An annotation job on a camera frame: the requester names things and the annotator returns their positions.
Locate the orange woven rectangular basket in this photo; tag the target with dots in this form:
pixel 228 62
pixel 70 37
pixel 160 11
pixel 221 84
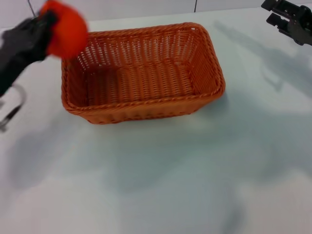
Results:
pixel 143 75

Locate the orange toy fruit with stem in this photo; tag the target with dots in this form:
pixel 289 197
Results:
pixel 68 31

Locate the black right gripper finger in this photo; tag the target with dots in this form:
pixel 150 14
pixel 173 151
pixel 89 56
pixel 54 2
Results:
pixel 278 21
pixel 274 5

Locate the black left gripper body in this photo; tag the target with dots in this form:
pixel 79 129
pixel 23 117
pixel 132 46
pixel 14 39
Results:
pixel 19 48

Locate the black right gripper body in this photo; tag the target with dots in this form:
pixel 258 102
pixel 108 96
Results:
pixel 301 26

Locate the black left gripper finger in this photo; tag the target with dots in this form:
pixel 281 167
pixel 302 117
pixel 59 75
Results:
pixel 48 18

